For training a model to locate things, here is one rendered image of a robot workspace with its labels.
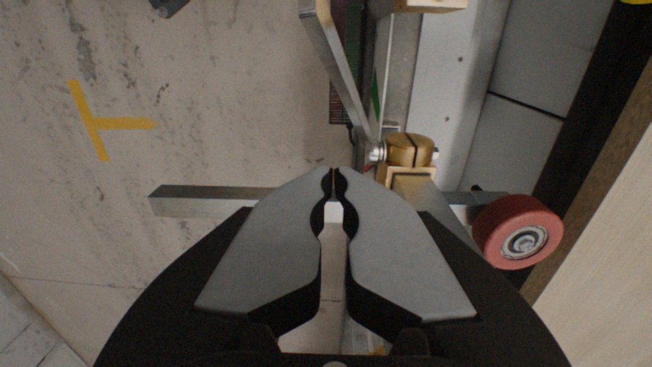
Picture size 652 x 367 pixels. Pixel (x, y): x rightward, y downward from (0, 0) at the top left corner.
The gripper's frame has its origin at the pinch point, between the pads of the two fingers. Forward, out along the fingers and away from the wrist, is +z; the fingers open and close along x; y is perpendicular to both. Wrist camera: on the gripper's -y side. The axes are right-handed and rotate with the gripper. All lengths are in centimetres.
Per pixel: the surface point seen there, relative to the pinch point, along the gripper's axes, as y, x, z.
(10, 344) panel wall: 200, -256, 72
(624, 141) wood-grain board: 1.1, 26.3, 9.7
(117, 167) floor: 51, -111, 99
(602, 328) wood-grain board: 28.7, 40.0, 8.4
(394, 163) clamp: 5.3, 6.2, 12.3
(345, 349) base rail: 75, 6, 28
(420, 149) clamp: 3.5, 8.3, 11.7
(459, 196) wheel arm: 10.3, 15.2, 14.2
